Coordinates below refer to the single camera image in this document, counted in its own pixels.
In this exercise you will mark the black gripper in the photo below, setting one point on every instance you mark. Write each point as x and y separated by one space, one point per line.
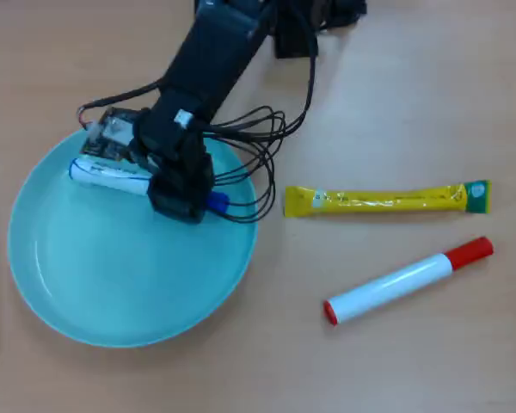
176 159

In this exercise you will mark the white and blue packet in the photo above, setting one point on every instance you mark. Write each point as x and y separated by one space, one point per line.
107 178

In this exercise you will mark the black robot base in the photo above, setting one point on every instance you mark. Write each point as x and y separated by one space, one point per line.
292 43

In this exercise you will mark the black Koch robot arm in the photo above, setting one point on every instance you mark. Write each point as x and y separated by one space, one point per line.
215 56

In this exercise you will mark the light green bowl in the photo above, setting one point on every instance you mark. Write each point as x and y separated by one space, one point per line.
133 275

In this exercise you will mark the yellow sachet stick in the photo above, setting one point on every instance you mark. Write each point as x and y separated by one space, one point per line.
387 200

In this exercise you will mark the white marker red cap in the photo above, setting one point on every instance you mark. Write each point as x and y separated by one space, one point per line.
391 284

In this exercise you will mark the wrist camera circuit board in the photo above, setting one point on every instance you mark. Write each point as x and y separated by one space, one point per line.
112 133

